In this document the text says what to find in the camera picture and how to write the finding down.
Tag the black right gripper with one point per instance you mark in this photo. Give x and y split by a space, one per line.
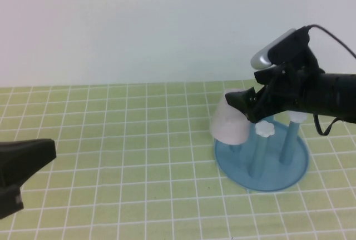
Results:
283 92

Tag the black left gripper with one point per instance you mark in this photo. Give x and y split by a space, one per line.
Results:
9 202

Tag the pink plastic cup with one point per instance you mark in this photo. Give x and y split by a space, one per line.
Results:
228 129

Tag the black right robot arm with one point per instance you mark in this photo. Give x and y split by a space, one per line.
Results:
333 95

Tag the blue cup stand white caps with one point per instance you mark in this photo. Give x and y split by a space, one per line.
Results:
264 173

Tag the green checked tablecloth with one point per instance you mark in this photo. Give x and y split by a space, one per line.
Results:
111 167

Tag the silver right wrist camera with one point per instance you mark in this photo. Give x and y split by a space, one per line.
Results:
260 60

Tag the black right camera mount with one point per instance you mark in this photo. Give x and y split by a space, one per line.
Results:
289 45

